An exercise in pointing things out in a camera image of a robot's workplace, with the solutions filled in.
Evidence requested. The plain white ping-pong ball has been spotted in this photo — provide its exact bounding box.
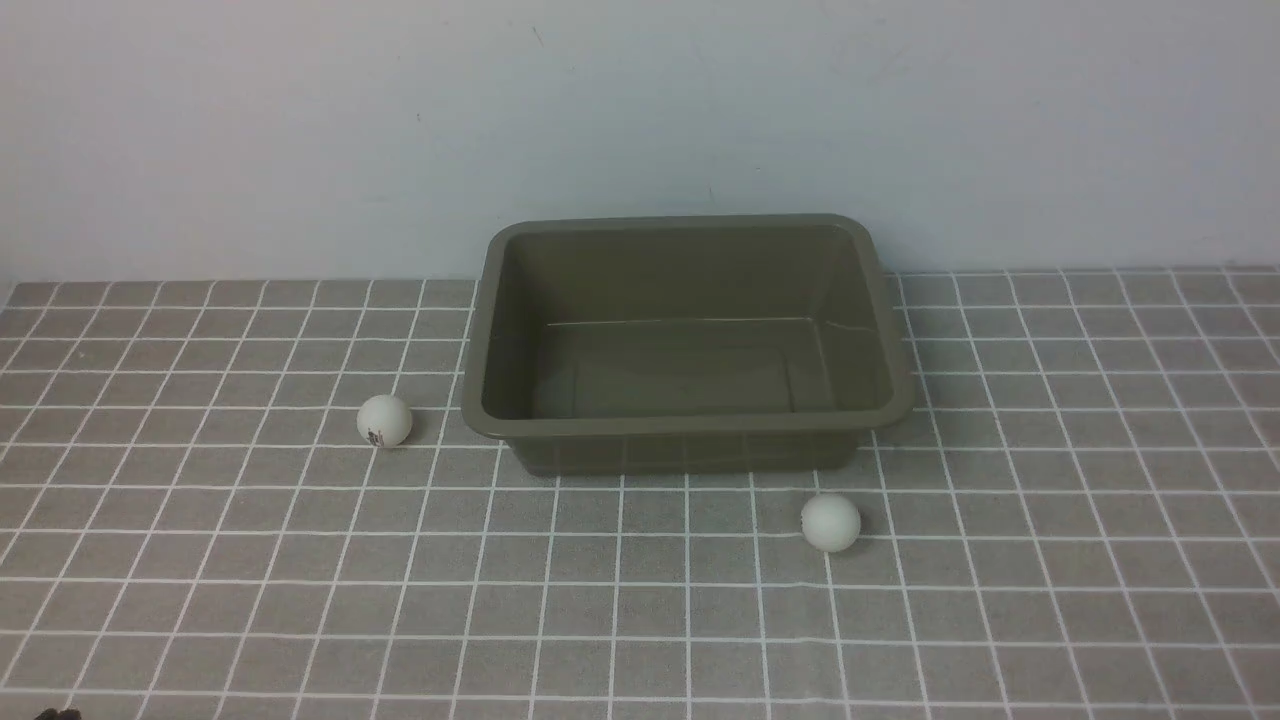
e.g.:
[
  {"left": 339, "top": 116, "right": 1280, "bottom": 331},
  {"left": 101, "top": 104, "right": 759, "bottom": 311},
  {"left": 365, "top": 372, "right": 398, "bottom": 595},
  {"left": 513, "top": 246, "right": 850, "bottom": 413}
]
[{"left": 800, "top": 493, "right": 861, "bottom": 553}]

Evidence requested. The white ping-pong ball with logo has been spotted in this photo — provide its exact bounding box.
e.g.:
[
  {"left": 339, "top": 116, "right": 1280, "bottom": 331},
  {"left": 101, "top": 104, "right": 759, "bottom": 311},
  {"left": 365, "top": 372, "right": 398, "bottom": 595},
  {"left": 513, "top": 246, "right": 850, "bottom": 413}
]
[{"left": 356, "top": 395, "right": 413, "bottom": 448}]

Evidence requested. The olive green plastic bin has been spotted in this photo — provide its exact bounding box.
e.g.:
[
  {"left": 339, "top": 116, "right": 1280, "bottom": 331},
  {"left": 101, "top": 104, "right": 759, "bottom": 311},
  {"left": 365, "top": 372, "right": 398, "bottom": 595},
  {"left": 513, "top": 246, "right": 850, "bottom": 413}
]
[{"left": 460, "top": 214, "right": 915, "bottom": 477}]

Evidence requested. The grey checked tablecloth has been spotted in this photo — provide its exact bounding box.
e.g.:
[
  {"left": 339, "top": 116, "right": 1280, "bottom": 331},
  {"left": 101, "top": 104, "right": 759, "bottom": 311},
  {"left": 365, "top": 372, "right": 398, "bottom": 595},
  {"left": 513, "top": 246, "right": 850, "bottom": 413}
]
[{"left": 1, "top": 266, "right": 1279, "bottom": 719}]

